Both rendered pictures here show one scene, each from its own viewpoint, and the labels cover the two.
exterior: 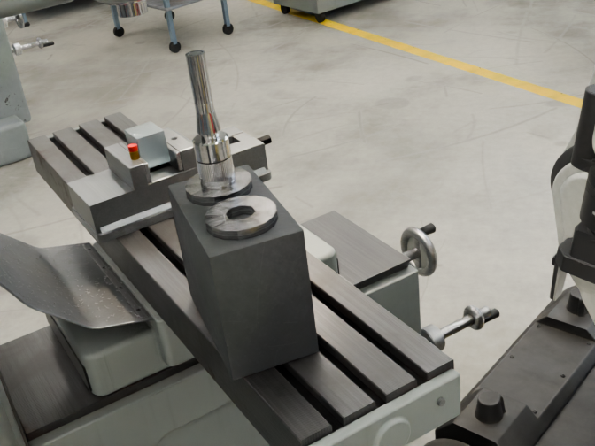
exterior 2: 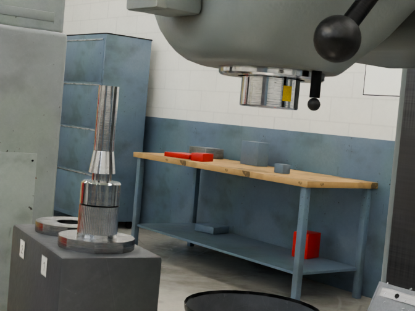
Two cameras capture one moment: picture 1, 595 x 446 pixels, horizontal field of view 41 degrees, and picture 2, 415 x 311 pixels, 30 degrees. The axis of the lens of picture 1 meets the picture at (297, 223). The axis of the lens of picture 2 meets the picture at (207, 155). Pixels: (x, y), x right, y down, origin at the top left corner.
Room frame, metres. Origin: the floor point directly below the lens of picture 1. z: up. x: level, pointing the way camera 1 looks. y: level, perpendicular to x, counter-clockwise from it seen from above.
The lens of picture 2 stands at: (1.87, 0.05, 1.27)
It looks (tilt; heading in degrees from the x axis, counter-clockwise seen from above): 3 degrees down; 170
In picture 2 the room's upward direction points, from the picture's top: 5 degrees clockwise
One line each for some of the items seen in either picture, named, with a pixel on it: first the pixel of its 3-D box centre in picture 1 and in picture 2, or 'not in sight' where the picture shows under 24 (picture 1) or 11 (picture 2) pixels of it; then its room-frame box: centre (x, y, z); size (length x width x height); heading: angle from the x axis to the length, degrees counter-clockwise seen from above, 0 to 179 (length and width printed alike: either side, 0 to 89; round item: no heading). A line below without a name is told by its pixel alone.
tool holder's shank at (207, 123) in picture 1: (202, 96); (105, 133); (0.96, 0.10, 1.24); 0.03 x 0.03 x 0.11
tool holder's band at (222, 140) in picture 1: (210, 140); (100, 185); (0.96, 0.10, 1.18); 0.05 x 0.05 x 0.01
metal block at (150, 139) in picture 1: (147, 145); not in sight; (1.33, 0.25, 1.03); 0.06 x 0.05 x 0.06; 29
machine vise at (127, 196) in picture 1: (168, 169); not in sight; (1.35, 0.22, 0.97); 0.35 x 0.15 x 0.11; 119
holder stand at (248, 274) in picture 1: (240, 262); (76, 308); (0.92, 0.08, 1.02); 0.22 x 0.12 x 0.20; 17
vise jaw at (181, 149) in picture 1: (178, 147); not in sight; (1.36, 0.20, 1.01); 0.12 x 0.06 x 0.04; 29
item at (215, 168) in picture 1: (214, 163); (98, 212); (0.96, 0.10, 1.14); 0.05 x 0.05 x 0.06
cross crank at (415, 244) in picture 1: (405, 257); not in sight; (1.50, -0.23, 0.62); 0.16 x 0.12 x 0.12; 118
